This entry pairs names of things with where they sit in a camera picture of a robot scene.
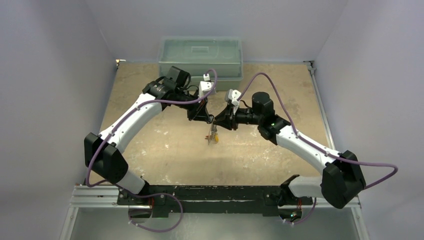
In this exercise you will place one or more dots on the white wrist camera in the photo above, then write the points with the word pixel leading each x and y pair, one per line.
pixel 232 96
pixel 205 86

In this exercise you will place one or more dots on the metal keyring with keys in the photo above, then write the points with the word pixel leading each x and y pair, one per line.
pixel 210 136

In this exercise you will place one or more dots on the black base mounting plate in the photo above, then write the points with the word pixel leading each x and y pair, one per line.
pixel 267 200

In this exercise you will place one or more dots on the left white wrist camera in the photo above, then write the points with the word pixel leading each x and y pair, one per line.
pixel 205 86

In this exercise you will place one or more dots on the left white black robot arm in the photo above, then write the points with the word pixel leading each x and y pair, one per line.
pixel 103 151

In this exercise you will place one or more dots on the green plastic storage box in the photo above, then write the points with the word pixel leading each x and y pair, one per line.
pixel 197 54

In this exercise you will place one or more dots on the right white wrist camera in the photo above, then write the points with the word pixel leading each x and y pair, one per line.
pixel 232 96

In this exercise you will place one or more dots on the right aluminium table edge rail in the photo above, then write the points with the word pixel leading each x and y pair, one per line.
pixel 356 209

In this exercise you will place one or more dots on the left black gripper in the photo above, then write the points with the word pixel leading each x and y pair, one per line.
pixel 199 112

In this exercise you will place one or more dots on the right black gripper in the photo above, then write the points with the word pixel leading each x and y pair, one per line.
pixel 231 117

